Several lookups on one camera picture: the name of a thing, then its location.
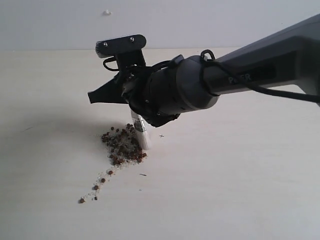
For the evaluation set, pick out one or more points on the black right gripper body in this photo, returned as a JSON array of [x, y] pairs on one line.
[[127, 66]]

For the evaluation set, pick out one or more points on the white paint brush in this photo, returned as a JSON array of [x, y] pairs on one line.
[[141, 131]]

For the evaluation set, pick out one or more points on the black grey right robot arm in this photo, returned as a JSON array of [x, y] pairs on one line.
[[285, 64]]

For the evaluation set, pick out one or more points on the beans and rice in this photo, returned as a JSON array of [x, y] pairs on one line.
[[123, 150]]

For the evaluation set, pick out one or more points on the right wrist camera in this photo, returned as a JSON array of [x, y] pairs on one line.
[[120, 45]]

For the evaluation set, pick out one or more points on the white wall hook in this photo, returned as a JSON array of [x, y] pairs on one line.
[[107, 13]]

